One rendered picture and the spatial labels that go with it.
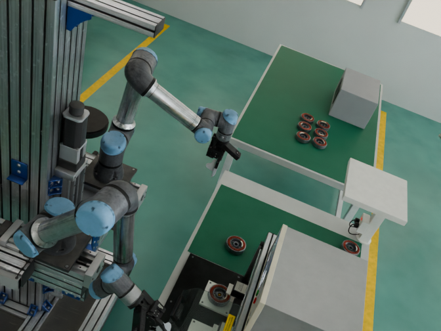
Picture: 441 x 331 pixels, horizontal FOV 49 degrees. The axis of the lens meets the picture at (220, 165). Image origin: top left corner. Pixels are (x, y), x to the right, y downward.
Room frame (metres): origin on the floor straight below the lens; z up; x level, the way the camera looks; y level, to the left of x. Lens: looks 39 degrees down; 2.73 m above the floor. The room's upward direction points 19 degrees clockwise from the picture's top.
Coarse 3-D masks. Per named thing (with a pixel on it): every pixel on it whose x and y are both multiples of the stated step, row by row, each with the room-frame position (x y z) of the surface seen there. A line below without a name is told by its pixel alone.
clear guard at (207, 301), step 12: (192, 288) 1.27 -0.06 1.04; (192, 300) 1.20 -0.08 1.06; (204, 300) 1.22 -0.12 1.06; (216, 300) 1.24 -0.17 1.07; (180, 312) 1.15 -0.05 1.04; (192, 312) 1.15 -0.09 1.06; (204, 312) 1.16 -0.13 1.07; (216, 312) 1.18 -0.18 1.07; (228, 312) 1.20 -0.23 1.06; (240, 312) 1.22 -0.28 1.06; (180, 324) 1.08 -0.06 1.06; (192, 324) 1.09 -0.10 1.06; (204, 324) 1.11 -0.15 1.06; (216, 324) 1.13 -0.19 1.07
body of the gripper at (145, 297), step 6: (144, 294) 1.07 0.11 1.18; (138, 300) 1.02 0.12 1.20; (144, 300) 1.05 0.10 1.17; (150, 300) 1.07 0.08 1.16; (156, 300) 1.07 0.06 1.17; (132, 306) 1.00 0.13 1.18; (138, 306) 1.02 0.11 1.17; (144, 306) 1.03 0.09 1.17; (150, 306) 1.05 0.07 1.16; (156, 306) 1.05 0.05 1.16; (162, 306) 1.07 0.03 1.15; (150, 312) 1.02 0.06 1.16; (156, 312) 1.04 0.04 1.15; (162, 312) 1.05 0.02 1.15; (150, 318) 0.99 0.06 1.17; (150, 324) 0.99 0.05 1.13
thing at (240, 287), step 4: (236, 280) 1.49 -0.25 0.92; (232, 284) 1.49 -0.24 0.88; (236, 284) 1.47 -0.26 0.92; (240, 284) 1.47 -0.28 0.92; (244, 284) 1.48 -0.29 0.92; (228, 288) 1.46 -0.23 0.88; (232, 288) 1.46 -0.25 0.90; (236, 288) 1.44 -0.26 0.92; (240, 288) 1.45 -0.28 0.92; (244, 288) 1.46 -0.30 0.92; (228, 292) 1.44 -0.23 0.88; (232, 292) 1.43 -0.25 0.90; (236, 292) 1.43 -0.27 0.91; (240, 292) 1.43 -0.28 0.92; (244, 292) 1.44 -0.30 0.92; (232, 296) 1.43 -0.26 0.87; (236, 296) 1.42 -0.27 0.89; (240, 296) 1.43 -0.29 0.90
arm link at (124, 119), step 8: (144, 48) 1.94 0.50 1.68; (136, 56) 1.85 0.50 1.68; (144, 56) 1.87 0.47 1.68; (152, 56) 1.91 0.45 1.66; (152, 64) 1.87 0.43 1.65; (152, 72) 1.89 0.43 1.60; (128, 88) 1.87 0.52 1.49; (128, 96) 1.87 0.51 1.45; (136, 96) 1.87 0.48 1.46; (120, 104) 1.89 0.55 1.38; (128, 104) 1.86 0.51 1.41; (136, 104) 1.89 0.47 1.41; (120, 112) 1.87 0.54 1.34; (128, 112) 1.87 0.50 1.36; (112, 120) 1.88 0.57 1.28; (120, 120) 1.86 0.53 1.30; (128, 120) 1.87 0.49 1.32; (112, 128) 1.86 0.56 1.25; (120, 128) 1.85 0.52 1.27; (128, 128) 1.87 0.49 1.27; (128, 136) 1.86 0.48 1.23
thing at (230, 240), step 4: (232, 236) 1.88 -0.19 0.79; (236, 236) 1.89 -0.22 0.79; (228, 240) 1.84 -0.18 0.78; (232, 240) 1.87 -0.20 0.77; (236, 240) 1.88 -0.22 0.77; (240, 240) 1.87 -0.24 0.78; (228, 244) 1.81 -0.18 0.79; (232, 244) 1.84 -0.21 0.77; (236, 244) 1.85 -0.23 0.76; (240, 244) 1.86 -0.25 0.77; (244, 244) 1.85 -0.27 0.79; (228, 248) 1.80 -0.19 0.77; (232, 248) 1.80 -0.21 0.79; (236, 248) 1.81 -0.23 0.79; (240, 248) 1.82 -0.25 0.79; (244, 248) 1.83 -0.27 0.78; (232, 252) 1.80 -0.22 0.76; (236, 252) 1.79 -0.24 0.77; (240, 252) 1.80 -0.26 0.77
